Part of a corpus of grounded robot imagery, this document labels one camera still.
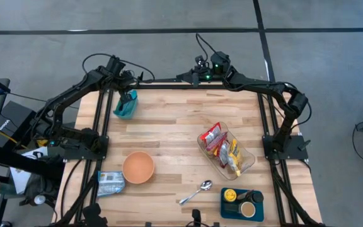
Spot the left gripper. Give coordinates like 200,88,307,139
113,73,140,105

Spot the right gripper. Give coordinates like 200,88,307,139
176,55,216,88

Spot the small teal plastic bin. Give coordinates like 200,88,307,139
113,90,139,120

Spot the red yellow ramen packet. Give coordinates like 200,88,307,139
199,122,222,144

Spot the roast beef ramen packet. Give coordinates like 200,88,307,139
215,140,231,168

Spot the silver blue food packet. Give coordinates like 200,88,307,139
96,170,126,198

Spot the yellow noodle packet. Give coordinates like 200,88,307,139
227,138,244,177

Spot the shiny silver spoon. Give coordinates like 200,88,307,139
178,180,213,206

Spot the yellow lid seasoning jar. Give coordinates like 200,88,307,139
222,188,238,203

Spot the black pepper tin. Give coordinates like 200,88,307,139
224,202,241,214

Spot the tan lid jar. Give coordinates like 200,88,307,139
239,201,257,219

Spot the clear plastic container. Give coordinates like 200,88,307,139
197,121,256,181

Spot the black box white print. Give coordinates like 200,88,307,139
0,100,39,149

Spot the white paper sheet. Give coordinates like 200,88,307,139
9,146,49,195

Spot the teal rectangular tray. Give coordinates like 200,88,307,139
220,187,265,223

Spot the black metal table frame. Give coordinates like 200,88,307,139
54,82,324,227

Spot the black bracket bar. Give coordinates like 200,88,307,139
135,71,182,84

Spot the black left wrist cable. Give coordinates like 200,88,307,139
82,53,156,83

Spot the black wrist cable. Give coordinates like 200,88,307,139
82,53,156,83
195,33,221,57

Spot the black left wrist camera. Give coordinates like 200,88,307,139
105,56,126,75

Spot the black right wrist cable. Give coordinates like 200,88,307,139
195,33,221,57

